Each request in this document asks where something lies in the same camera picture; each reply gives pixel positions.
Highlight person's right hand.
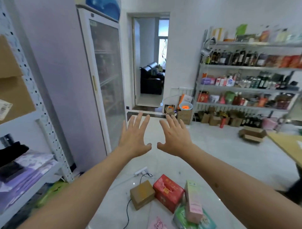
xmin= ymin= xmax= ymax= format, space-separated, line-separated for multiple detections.
xmin=156 ymin=114 xmax=194 ymax=159

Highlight person's left hand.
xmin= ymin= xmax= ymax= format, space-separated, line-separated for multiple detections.
xmin=118 ymin=111 xmax=152 ymax=159

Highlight red box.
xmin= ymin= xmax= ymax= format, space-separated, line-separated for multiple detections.
xmin=153 ymin=174 xmax=185 ymax=214

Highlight small yellow-taped cardboard box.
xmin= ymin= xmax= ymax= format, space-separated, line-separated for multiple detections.
xmin=129 ymin=180 xmax=156 ymax=211

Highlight pink green bottle box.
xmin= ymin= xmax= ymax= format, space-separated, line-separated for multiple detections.
xmin=184 ymin=180 xmax=204 ymax=225

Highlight pink labelled box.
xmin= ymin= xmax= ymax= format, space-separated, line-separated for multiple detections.
xmin=147 ymin=217 xmax=168 ymax=229

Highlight grey metal shelves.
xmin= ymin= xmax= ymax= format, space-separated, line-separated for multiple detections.
xmin=0 ymin=0 xmax=74 ymax=227

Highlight wide clear-taped cardboard box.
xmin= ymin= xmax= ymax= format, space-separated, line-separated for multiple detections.
xmin=0 ymin=75 xmax=36 ymax=125

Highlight person's left forearm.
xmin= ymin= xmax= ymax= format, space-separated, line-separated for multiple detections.
xmin=16 ymin=146 xmax=135 ymax=229

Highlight person's right forearm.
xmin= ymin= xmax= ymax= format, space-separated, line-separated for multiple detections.
xmin=181 ymin=144 xmax=302 ymax=229

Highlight open cardboard carton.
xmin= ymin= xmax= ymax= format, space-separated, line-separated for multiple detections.
xmin=238 ymin=125 xmax=267 ymax=143

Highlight tall brown carton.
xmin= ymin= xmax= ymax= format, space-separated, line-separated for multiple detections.
xmin=176 ymin=109 xmax=193 ymax=125

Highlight small dark crate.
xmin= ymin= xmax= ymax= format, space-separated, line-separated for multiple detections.
xmin=164 ymin=104 xmax=176 ymax=116

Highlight white power strip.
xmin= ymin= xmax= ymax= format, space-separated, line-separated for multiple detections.
xmin=134 ymin=166 xmax=149 ymax=177

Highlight blue basin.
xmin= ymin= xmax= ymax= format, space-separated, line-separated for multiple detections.
xmin=178 ymin=102 xmax=194 ymax=112

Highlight cluster of brown cartons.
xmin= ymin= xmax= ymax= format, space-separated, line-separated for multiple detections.
xmin=198 ymin=107 xmax=244 ymax=128

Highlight white radiator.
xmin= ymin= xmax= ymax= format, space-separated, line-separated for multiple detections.
xmin=170 ymin=87 xmax=195 ymax=104

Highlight black leather sofa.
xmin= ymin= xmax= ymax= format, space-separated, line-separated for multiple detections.
xmin=140 ymin=62 xmax=165 ymax=96

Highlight row of mixed goods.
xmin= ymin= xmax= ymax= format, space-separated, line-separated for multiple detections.
xmin=208 ymin=90 xmax=296 ymax=110

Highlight row of dark wine bottles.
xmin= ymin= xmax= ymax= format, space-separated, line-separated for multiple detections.
xmin=241 ymin=113 xmax=263 ymax=128

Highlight cluster of white red bottles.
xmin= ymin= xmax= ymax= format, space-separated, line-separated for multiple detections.
xmin=215 ymin=73 xmax=237 ymax=87

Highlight teal snack packet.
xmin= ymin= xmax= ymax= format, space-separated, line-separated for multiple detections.
xmin=198 ymin=208 xmax=218 ymax=229

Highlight row of drink cans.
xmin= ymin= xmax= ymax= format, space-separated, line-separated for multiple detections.
xmin=238 ymin=76 xmax=260 ymax=89

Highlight white display fridge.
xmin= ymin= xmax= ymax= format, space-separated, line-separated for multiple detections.
xmin=12 ymin=0 xmax=127 ymax=173

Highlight pink basket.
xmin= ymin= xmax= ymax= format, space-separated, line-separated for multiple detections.
xmin=261 ymin=116 xmax=278 ymax=131

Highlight bright green packet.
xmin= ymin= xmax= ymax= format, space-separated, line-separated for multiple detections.
xmin=35 ymin=180 xmax=69 ymax=209

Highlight purple patterned white bag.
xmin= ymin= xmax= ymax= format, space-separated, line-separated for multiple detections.
xmin=14 ymin=151 xmax=55 ymax=171

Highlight row of dark sauce bottles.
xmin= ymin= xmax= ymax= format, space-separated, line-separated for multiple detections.
xmin=205 ymin=48 xmax=268 ymax=67

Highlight steel goods rack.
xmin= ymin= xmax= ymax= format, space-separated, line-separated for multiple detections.
xmin=194 ymin=25 xmax=302 ymax=128

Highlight row of green glass bottles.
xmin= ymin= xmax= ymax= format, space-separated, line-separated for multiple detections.
xmin=258 ymin=70 xmax=299 ymax=90

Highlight yellow wooden table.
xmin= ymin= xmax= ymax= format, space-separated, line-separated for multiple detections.
xmin=267 ymin=132 xmax=302 ymax=204

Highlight plain purple bag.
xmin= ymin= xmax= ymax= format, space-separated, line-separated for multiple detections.
xmin=0 ymin=160 xmax=59 ymax=213

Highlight row of assorted packets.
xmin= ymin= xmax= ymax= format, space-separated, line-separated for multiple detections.
xmin=211 ymin=23 xmax=302 ymax=44

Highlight small black box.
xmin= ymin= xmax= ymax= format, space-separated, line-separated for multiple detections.
xmin=0 ymin=162 xmax=25 ymax=182

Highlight row of orange snack packets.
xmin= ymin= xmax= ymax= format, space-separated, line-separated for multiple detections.
xmin=265 ymin=54 xmax=302 ymax=69

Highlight red carton with handle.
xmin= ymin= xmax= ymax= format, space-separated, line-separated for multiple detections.
xmin=197 ymin=91 xmax=210 ymax=104

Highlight black cable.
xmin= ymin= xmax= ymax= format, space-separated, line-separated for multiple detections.
xmin=122 ymin=173 xmax=154 ymax=229

